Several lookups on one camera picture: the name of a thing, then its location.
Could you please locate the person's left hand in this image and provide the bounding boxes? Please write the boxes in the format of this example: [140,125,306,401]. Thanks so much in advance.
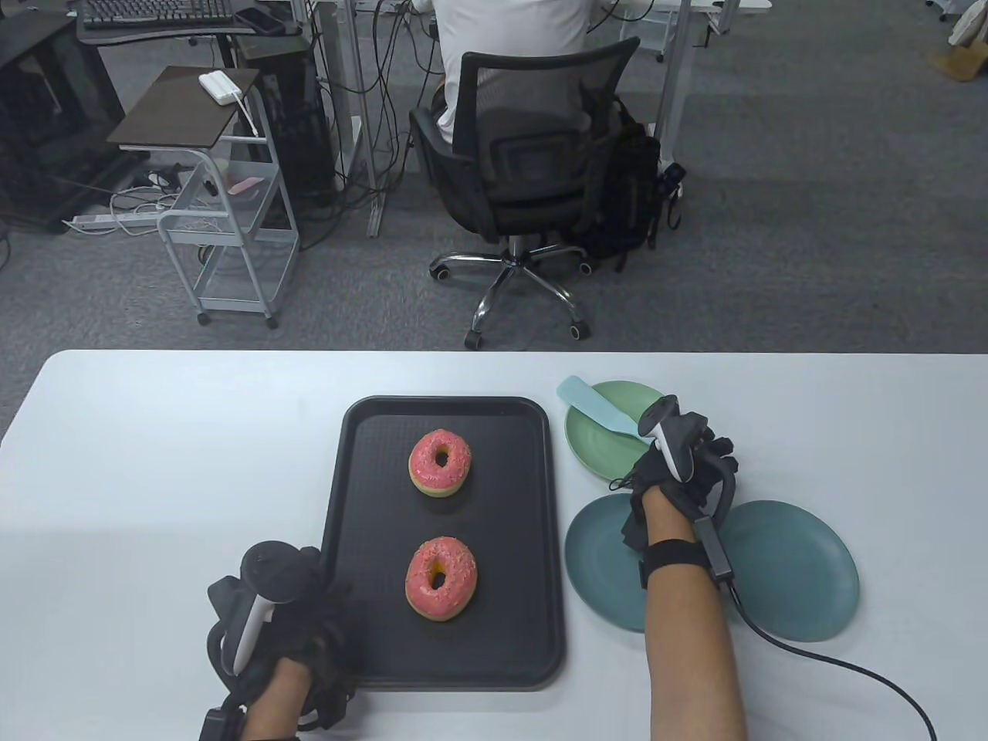
[206,545,357,729]

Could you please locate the person's right hand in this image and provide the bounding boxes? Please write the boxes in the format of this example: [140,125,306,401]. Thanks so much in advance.
[621,412,739,558]

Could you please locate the light blue silicone spatula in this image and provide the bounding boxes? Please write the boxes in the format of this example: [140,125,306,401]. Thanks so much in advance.
[557,375,651,444]

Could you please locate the person's left forearm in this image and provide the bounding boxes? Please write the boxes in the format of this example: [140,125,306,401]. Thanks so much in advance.
[242,658,317,741]

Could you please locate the person's right forearm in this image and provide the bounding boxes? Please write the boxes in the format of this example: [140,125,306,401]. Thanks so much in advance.
[642,491,750,741]

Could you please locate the right glove mounted controller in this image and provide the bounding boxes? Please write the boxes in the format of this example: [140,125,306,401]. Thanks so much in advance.
[638,394,702,484]

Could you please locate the glove mounted controller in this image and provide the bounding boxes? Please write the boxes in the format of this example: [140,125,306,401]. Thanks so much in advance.
[638,394,702,484]
[222,540,322,675]

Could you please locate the left glove mounted controller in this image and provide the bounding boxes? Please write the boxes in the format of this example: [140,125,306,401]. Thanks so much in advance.
[222,540,322,675]

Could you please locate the pink frosted sprinkled donut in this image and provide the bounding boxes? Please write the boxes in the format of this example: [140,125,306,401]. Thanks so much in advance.
[408,429,472,498]
[405,536,479,621]

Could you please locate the light green round plate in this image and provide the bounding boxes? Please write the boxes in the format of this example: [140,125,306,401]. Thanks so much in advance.
[565,381,677,485]

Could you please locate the teal round plate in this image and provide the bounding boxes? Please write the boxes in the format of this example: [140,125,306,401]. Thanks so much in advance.
[564,494,861,644]

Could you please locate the black plastic serving tray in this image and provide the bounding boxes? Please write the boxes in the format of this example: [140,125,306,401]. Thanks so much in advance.
[318,396,567,692]

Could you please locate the black backpack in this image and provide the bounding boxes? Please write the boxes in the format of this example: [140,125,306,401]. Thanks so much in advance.
[580,94,666,272]

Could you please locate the black mesh office chair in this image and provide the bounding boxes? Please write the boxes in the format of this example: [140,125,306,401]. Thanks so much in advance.
[408,36,642,349]

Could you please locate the cardboard box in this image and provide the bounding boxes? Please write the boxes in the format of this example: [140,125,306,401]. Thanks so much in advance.
[933,39,988,83]

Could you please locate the white power strip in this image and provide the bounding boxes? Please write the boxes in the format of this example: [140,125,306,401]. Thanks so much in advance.
[63,211,167,233]

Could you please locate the black computer tower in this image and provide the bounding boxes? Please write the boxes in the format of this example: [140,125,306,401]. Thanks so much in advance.
[234,34,338,208]

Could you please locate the white rolling utility cart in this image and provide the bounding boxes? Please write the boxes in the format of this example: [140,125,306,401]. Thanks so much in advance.
[106,66,301,330]

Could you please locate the white power bank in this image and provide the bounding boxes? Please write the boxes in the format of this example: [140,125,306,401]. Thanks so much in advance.
[198,70,247,108]

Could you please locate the black desk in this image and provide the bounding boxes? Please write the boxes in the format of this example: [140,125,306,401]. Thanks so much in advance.
[0,0,302,235]

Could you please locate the black smartphone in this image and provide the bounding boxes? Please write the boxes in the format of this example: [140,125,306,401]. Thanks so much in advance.
[233,7,285,36]

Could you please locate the black computer keyboard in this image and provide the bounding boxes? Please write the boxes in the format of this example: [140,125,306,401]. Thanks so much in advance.
[80,0,235,32]

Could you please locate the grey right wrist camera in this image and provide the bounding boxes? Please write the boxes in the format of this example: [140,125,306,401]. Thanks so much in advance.
[694,516,736,581]

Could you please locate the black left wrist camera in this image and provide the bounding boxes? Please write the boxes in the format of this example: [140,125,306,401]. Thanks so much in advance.
[198,705,249,741]

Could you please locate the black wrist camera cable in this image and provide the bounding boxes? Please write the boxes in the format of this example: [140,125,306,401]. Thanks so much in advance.
[724,577,939,741]

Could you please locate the white desk frame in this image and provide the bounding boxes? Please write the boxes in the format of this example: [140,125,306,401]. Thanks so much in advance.
[614,0,774,167]
[309,0,433,239]

